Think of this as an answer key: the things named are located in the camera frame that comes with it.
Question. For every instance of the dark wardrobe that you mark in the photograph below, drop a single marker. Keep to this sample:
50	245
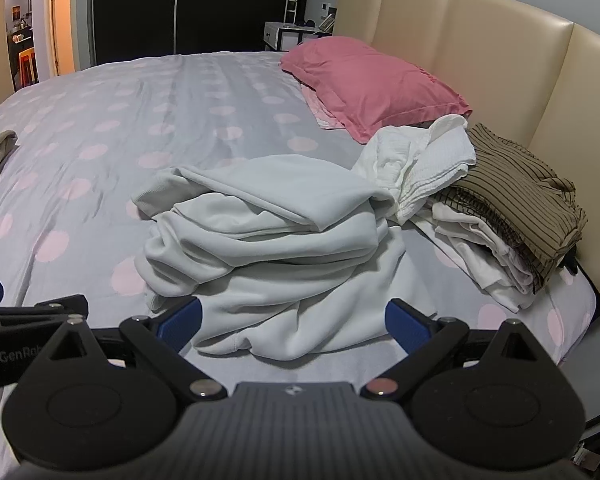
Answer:
205	5

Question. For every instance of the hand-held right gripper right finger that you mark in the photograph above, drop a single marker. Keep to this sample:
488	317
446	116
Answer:
406	323

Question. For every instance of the white nightstand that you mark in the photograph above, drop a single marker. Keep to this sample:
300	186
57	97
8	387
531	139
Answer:
280	35

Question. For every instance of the beige padded headboard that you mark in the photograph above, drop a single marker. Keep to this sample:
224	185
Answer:
505	50

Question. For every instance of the white sweatshirt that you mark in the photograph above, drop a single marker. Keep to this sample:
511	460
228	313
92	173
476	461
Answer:
280	240

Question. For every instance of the white waffle garment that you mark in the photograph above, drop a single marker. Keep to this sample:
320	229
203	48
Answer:
420	160

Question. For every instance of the wooden door frame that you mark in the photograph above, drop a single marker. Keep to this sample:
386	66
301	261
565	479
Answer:
60	15

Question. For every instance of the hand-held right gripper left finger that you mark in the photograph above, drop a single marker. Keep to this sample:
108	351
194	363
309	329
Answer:
180	322

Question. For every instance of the white folded garment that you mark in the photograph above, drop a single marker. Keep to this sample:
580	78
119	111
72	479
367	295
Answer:
475	255

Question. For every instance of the bed with pink dotted sheet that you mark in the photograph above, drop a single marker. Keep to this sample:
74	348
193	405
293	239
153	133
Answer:
130	110

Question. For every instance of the light pink patterned pillow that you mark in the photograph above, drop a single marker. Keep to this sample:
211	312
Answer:
325	112

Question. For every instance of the orange stool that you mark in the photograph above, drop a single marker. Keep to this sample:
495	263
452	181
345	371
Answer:
26	65

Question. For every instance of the brown striped garment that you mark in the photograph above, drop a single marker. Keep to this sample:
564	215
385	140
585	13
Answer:
520	195

